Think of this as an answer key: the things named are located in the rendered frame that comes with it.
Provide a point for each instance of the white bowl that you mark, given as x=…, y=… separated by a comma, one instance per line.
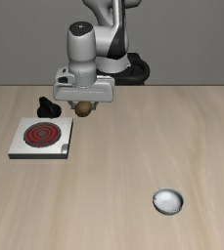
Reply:
x=168, y=200

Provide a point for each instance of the white stove plate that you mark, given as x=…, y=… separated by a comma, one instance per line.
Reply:
x=41, y=138

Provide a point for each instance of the black lumpy object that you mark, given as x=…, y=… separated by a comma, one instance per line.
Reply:
x=48, y=109

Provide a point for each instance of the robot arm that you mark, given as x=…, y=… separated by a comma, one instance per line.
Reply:
x=105, y=39

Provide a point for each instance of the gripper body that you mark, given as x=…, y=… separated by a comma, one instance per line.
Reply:
x=84, y=92

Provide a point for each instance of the brown kiwi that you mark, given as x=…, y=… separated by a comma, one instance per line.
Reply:
x=83, y=109

